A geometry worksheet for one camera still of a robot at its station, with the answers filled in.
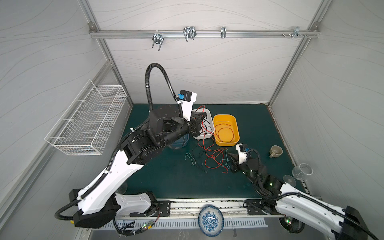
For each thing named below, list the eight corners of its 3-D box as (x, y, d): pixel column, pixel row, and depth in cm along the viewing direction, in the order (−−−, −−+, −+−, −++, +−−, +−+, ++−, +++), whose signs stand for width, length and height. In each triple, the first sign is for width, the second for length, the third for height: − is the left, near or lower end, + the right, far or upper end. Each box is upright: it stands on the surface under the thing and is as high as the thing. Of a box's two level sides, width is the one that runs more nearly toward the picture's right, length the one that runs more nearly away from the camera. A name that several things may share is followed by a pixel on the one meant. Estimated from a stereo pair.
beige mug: (268, 158, 94) (272, 154, 89) (265, 149, 98) (269, 145, 93) (280, 158, 94) (284, 154, 89) (276, 149, 98) (280, 145, 93)
